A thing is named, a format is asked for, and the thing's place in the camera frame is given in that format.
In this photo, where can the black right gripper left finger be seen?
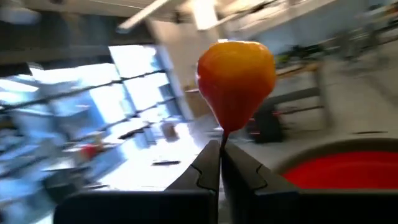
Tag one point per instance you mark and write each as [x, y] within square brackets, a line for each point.
[140, 208]

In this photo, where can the small orange toy pear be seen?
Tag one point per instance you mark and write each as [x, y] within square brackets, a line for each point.
[236, 84]

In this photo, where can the red collapsible colander grey rim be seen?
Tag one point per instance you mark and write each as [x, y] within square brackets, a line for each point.
[342, 171]

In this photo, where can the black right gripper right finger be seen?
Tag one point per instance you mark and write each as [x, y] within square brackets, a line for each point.
[295, 208]

